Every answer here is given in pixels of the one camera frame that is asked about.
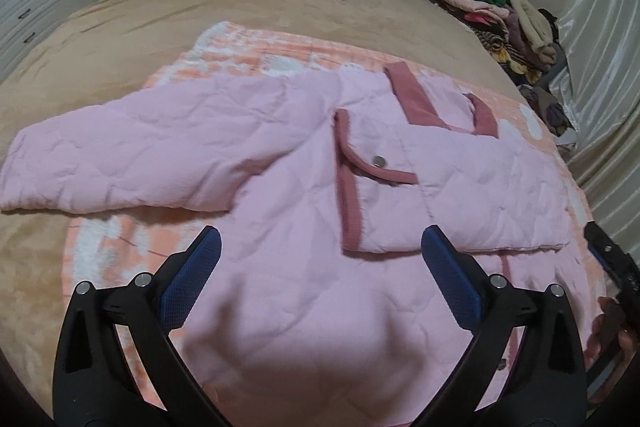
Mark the orange checked cloud blanket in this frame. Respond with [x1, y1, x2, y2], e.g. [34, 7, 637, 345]
[62, 21, 621, 408]

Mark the pink quilted jacket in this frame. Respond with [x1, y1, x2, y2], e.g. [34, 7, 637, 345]
[0, 62, 576, 427]

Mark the floral laundry bag of clothes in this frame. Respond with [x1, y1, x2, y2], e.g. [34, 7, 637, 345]
[520, 82, 581, 152]

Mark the person's right hand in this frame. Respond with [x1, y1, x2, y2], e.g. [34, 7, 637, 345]
[586, 296, 640, 365]

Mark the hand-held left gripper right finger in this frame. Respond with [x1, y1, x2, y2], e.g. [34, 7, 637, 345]
[421, 225, 588, 427]

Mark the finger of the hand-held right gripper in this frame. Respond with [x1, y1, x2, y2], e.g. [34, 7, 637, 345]
[584, 222, 640, 295]

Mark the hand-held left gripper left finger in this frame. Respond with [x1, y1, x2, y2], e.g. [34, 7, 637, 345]
[52, 225, 222, 427]

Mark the bed with tan sheet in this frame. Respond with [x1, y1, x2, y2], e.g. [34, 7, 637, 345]
[0, 0, 593, 413]

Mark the pile of folded clothes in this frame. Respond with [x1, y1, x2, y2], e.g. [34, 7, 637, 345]
[435, 0, 568, 88]

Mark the white satin curtain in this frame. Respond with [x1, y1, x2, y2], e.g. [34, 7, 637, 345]
[545, 0, 640, 248]

